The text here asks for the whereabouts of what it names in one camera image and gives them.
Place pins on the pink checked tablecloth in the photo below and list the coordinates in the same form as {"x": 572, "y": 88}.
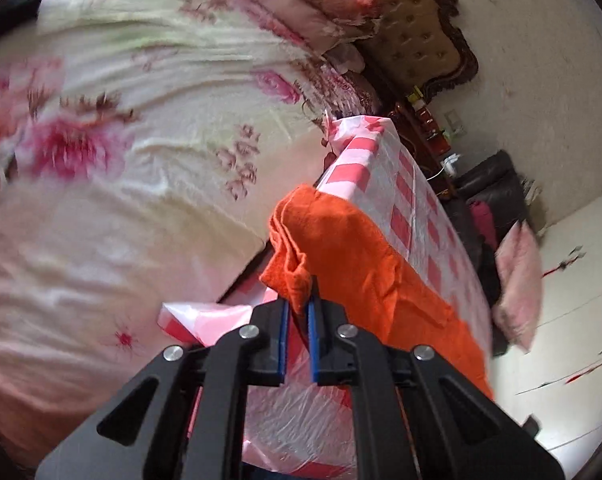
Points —
{"x": 421, "y": 200}

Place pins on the tufted carved headboard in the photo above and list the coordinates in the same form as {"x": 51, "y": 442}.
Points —
{"x": 416, "y": 25}

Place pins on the large pink floral cushion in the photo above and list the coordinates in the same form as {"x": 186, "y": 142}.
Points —
{"x": 518, "y": 285}

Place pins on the dark red garment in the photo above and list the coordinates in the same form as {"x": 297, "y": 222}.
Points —
{"x": 483, "y": 222}

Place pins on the red hanging ornament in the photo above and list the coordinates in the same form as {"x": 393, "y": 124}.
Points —
{"x": 593, "y": 366}
{"x": 563, "y": 262}

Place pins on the pale pink pillow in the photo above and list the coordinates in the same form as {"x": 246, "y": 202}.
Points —
{"x": 281, "y": 10}

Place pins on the black leather armchair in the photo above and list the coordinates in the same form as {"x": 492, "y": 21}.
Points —
{"x": 491, "y": 180}

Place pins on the yellow jar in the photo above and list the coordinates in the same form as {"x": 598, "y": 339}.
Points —
{"x": 415, "y": 94}

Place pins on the white charging device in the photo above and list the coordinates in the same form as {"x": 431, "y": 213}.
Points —
{"x": 451, "y": 164}

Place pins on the orange pants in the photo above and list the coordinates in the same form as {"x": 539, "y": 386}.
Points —
{"x": 361, "y": 260}

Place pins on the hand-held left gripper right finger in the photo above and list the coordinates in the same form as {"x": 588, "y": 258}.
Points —
{"x": 313, "y": 345}

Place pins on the white wall socket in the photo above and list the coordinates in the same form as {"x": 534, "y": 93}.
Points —
{"x": 454, "y": 122}

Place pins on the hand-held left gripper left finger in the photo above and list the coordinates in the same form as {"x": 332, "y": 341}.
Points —
{"x": 282, "y": 340}

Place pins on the red box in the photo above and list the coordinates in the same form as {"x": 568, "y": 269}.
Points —
{"x": 425, "y": 119}

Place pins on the white wardrobe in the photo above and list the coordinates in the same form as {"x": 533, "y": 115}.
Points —
{"x": 571, "y": 320}

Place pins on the floral bedspread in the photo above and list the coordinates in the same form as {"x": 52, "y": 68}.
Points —
{"x": 131, "y": 210}

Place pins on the dark wooden nightstand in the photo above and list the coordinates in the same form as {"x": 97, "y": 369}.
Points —
{"x": 421, "y": 145}

